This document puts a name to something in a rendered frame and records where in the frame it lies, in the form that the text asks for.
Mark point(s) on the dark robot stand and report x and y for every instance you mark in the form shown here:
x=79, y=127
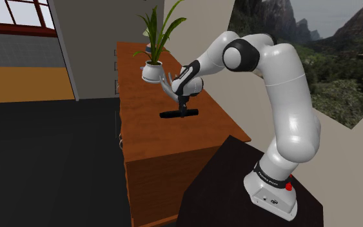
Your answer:
x=219, y=188

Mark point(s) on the wooden chest of drawers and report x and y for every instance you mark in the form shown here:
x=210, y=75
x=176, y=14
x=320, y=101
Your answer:
x=143, y=132

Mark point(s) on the black bar-shaped object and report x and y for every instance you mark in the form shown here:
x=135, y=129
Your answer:
x=168, y=114

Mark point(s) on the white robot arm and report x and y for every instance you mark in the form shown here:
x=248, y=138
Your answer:
x=289, y=103

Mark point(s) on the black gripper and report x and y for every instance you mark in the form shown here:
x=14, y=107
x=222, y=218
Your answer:
x=183, y=102

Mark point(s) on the red-framed window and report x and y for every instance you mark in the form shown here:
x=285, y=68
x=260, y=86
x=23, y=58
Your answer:
x=21, y=14

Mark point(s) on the small blue and orange object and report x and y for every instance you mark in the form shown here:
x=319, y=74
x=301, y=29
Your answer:
x=148, y=48

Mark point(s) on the green plant in white pot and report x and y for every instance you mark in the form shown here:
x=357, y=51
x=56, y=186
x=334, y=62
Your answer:
x=152, y=71

